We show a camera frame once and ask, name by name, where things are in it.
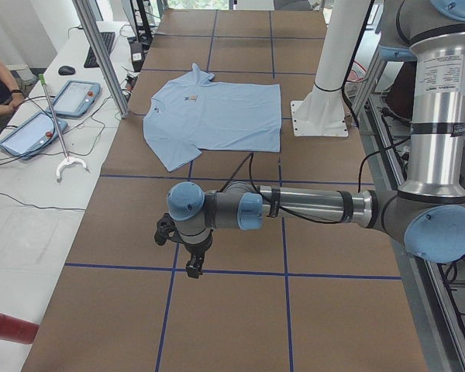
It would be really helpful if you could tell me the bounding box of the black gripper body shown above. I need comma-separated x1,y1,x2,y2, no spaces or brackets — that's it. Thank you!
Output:
183,230,212,258

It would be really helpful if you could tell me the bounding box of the light blue t-shirt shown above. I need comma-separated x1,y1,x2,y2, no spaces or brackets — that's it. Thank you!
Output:
143,64,281,172

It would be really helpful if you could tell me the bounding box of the seated person forearm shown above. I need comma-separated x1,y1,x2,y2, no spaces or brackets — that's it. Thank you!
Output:
0,48,26,126

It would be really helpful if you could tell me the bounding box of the reacher grabber stick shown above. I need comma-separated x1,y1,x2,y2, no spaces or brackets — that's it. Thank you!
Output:
39,74,88,183

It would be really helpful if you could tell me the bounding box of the far blue teach pendant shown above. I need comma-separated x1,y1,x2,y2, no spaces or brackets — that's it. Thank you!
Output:
52,80,101,118

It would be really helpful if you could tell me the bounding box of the blue teach pendant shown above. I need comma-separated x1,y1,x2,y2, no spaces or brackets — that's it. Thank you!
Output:
52,80,101,118
0,112,58,160

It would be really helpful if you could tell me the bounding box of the near blue teach pendant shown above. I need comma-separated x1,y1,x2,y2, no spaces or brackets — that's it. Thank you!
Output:
0,112,58,160

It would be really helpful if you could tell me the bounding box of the black power adapter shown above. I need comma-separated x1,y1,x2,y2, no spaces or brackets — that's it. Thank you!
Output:
129,41,145,72

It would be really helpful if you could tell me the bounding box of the red cylinder bottle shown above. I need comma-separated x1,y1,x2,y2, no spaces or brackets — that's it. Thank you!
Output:
0,313,40,344

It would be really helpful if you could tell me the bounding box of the black keyboard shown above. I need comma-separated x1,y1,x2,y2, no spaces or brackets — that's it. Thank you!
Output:
83,31,117,69

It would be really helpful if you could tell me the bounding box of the black computer mouse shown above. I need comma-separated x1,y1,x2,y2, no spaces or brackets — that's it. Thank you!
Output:
58,65,76,76

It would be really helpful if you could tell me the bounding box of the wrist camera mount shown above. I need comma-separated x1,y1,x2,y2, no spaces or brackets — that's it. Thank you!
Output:
154,213,181,246

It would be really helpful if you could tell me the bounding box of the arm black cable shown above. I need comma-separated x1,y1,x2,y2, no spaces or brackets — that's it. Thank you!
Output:
219,153,412,225

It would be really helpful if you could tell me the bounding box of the aluminium frame post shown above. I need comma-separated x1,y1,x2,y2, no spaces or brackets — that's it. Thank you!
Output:
72,0,129,119

